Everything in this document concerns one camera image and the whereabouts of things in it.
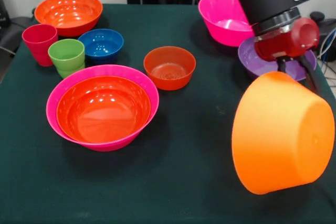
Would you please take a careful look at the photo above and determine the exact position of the dark green tablecloth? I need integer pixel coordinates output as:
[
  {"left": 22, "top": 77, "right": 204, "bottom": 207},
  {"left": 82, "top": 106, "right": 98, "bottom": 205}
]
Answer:
[{"left": 0, "top": 3, "right": 336, "bottom": 224}]

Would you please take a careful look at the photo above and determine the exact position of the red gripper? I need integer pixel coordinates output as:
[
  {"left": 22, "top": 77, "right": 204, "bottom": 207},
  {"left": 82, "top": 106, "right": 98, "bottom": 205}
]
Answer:
[{"left": 254, "top": 17, "right": 322, "bottom": 95}]

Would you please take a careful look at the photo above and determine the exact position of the large orange bowl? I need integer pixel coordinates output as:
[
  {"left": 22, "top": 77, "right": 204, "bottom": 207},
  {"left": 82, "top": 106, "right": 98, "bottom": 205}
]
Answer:
[{"left": 231, "top": 71, "right": 335, "bottom": 195}]

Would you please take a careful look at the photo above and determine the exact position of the large pink bowl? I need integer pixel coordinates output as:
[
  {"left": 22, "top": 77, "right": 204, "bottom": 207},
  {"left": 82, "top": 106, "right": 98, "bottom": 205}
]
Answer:
[
  {"left": 46, "top": 64, "right": 160, "bottom": 152},
  {"left": 198, "top": 0, "right": 255, "bottom": 48}
]

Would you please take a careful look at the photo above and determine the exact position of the crimson cup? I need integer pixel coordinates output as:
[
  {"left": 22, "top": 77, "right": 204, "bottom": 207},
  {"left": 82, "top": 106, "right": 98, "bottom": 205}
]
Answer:
[{"left": 22, "top": 24, "right": 59, "bottom": 67}]

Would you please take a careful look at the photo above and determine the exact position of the small red-orange bowl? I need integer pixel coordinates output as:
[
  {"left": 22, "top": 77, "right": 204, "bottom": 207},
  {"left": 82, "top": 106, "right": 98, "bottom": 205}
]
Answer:
[{"left": 143, "top": 46, "right": 197, "bottom": 91}]

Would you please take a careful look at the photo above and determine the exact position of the small blue bowl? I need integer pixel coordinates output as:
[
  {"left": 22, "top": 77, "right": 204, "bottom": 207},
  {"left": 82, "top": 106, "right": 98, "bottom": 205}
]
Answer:
[{"left": 78, "top": 28, "right": 124, "bottom": 65}]

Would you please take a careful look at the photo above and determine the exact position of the medium red-orange bowl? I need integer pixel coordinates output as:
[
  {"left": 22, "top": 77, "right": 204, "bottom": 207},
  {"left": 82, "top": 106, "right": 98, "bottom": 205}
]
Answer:
[
  {"left": 56, "top": 76, "right": 152, "bottom": 144},
  {"left": 34, "top": 0, "right": 103, "bottom": 38}
]

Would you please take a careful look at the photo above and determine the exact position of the green cup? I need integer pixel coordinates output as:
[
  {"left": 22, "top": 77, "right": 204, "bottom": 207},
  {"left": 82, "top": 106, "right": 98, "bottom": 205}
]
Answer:
[{"left": 47, "top": 38, "right": 86, "bottom": 79}]

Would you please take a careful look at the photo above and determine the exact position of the purple bowl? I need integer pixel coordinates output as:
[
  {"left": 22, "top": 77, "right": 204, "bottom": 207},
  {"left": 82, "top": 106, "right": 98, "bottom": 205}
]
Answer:
[{"left": 237, "top": 37, "right": 318, "bottom": 82}]

